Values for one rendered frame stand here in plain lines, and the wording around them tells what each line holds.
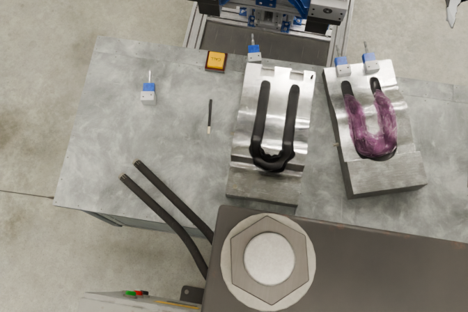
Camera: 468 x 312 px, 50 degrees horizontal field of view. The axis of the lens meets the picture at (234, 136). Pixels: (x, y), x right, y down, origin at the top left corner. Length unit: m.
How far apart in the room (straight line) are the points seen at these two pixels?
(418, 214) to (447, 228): 0.11
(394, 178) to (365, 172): 0.10
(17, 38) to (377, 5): 2.11
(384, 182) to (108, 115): 1.05
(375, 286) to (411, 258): 0.06
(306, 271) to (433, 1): 2.79
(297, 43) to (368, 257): 2.17
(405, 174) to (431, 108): 0.34
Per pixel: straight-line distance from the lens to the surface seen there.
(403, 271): 0.65
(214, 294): 0.63
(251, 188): 1.80
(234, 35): 2.74
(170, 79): 2.01
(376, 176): 1.82
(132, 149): 1.94
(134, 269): 2.69
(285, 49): 2.71
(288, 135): 1.81
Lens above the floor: 2.63
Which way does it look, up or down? 73 degrees down
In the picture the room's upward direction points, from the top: 5 degrees counter-clockwise
